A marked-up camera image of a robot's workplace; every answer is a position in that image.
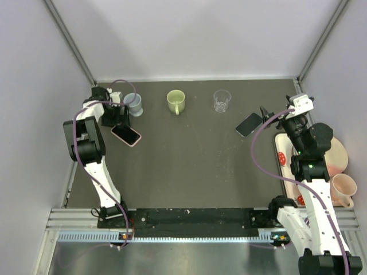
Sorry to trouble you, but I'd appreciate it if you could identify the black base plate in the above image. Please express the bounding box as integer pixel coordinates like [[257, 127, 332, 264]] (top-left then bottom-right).
[[97, 207, 303, 238]]

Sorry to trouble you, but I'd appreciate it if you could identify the light blue cable duct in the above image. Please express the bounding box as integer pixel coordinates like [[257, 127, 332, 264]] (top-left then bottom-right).
[[57, 229, 286, 244]]

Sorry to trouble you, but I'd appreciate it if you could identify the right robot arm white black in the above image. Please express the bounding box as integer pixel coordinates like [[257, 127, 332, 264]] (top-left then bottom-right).
[[259, 94, 362, 274]]

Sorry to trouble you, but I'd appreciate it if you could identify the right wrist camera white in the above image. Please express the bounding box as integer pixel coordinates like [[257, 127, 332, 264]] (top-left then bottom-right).
[[288, 93, 314, 116]]

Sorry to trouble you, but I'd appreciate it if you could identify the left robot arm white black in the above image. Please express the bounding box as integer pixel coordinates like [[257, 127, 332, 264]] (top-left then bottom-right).
[[63, 86, 130, 227]]

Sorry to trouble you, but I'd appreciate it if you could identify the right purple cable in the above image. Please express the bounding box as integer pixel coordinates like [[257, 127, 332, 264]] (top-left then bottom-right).
[[251, 108, 353, 275]]

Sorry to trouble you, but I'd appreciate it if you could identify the pink mug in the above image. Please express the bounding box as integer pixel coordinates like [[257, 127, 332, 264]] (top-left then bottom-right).
[[330, 174, 357, 209]]

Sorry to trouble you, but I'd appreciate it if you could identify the pink white plate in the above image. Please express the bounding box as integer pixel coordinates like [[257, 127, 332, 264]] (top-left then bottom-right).
[[325, 137, 349, 177]]

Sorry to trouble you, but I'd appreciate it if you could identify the dark phone blue edge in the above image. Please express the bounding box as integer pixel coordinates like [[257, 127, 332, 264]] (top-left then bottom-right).
[[235, 112, 263, 138]]

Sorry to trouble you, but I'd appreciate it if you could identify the green mug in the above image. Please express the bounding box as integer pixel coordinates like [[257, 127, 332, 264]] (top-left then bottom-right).
[[166, 90, 186, 115]]

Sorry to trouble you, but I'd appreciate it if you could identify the clear glass tumbler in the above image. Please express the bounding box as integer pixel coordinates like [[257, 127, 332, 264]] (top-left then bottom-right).
[[213, 89, 232, 113]]

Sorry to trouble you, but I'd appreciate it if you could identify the white tray with strawberries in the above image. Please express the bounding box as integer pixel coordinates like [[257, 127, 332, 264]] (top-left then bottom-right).
[[274, 133, 304, 207]]

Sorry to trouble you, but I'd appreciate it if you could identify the light blue footed cup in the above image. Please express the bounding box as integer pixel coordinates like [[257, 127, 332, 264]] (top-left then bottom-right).
[[123, 93, 143, 117]]

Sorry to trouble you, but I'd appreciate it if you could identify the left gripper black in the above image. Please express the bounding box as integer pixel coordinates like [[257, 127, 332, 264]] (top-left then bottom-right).
[[100, 103, 130, 128]]

